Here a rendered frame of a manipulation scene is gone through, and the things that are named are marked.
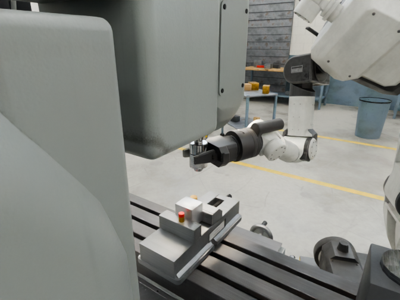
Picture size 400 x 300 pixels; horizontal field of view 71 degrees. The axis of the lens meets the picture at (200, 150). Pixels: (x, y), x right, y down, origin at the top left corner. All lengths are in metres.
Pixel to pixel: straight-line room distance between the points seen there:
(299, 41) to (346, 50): 7.43
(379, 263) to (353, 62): 0.56
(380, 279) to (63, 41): 0.58
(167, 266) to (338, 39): 0.77
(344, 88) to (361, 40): 7.26
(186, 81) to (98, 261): 0.27
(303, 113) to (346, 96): 7.13
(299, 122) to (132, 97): 0.77
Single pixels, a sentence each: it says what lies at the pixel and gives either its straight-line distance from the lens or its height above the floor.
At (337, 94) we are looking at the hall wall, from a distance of 8.22.
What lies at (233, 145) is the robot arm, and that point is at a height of 1.26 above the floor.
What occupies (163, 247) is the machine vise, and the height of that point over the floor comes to 1.01.
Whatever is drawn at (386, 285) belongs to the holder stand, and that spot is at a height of 1.13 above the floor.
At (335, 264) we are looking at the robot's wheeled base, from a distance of 1.46.
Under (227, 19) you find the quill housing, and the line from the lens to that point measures 0.58.
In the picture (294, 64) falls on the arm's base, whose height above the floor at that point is 1.43.
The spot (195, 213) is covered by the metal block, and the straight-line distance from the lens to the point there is 0.80.
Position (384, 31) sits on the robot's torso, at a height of 1.53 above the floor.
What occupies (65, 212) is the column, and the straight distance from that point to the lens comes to 0.25.
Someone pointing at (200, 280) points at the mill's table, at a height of 0.94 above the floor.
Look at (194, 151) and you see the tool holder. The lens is 0.70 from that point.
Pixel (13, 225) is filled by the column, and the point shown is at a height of 1.39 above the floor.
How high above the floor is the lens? 1.50
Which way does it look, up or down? 21 degrees down
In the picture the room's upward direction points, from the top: straight up
